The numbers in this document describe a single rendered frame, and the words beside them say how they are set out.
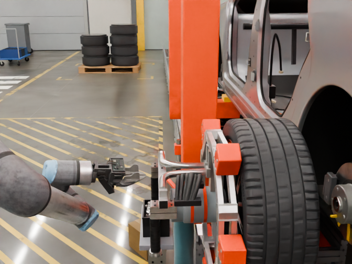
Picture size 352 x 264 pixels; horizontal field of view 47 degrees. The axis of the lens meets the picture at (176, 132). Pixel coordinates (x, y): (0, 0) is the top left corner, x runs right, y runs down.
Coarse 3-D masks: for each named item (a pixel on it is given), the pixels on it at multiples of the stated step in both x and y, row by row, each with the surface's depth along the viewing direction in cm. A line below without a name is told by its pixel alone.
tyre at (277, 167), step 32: (224, 128) 165; (256, 128) 143; (288, 128) 143; (256, 160) 131; (288, 160) 131; (256, 192) 126; (288, 192) 127; (256, 224) 125; (288, 224) 125; (256, 256) 127; (288, 256) 127
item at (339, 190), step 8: (344, 168) 162; (336, 176) 169; (344, 176) 162; (344, 184) 157; (336, 192) 159; (344, 192) 152; (344, 200) 151; (344, 208) 152; (344, 216) 152; (344, 224) 163; (344, 232) 163
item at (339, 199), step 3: (336, 198) 156; (339, 198) 155; (333, 201) 159; (336, 201) 158; (339, 201) 154; (333, 204) 159; (336, 204) 157; (339, 204) 154; (342, 204) 154; (336, 207) 158; (339, 207) 154; (342, 207) 154; (336, 210) 157; (339, 210) 154
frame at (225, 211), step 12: (204, 132) 162; (216, 132) 157; (204, 144) 165; (216, 144) 143; (204, 156) 173; (204, 180) 179; (216, 180) 133; (228, 180) 134; (216, 192) 133; (228, 192) 134; (216, 204) 131; (228, 204) 129; (216, 216) 132; (228, 216) 129; (204, 228) 176; (216, 228) 134; (204, 240) 174; (216, 240) 135; (216, 252) 135
